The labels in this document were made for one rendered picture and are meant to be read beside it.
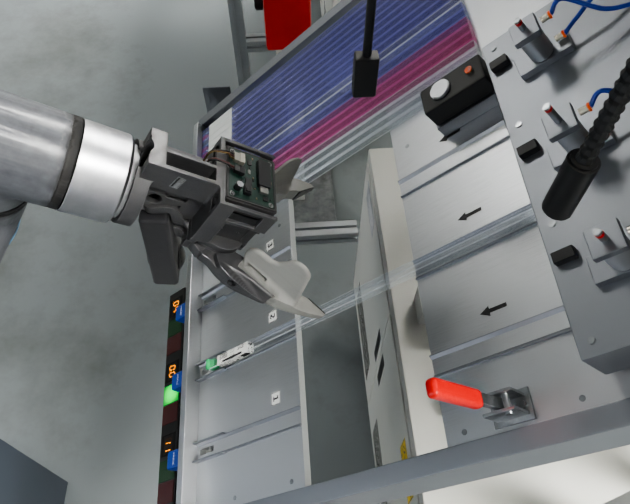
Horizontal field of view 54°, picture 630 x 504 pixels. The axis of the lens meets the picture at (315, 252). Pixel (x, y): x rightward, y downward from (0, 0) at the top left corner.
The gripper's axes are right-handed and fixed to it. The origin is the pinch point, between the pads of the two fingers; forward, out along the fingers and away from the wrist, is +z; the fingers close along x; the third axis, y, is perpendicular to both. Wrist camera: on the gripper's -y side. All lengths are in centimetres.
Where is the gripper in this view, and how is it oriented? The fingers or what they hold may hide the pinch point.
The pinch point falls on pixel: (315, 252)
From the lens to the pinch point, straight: 61.5
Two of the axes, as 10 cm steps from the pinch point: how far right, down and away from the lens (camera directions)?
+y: 5.4, -4.8, -6.9
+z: 8.4, 2.4, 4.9
